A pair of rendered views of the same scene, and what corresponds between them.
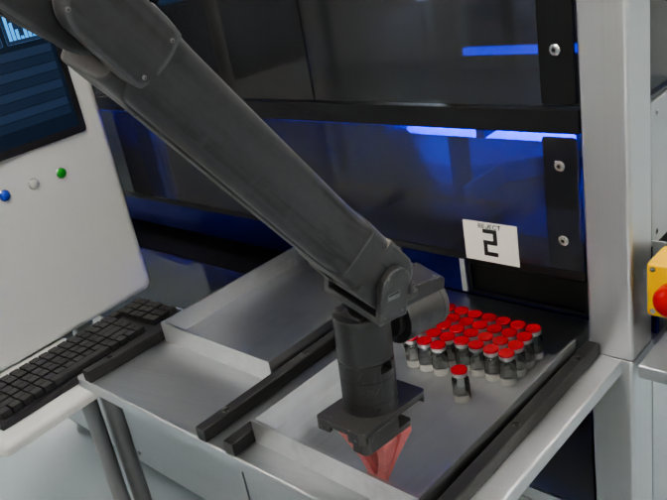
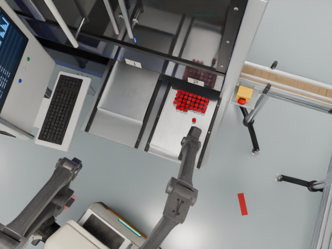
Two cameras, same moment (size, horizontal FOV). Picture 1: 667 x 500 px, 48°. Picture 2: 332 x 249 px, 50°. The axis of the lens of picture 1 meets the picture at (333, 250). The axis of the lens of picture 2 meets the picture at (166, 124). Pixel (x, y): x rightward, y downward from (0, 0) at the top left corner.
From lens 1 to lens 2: 1.34 m
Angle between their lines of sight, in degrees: 53
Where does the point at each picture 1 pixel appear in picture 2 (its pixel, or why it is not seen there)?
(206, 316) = (104, 95)
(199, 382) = (121, 126)
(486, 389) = (198, 117)
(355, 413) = not seen: hidden behind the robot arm
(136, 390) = (104, 133)
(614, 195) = (231, 85)
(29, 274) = (32, 92)
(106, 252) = (44, 66)
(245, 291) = (110, 80)
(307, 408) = (156, 132)
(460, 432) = not seen: hidden behind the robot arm
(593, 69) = (231, 71)
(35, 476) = not seen: outside the picture
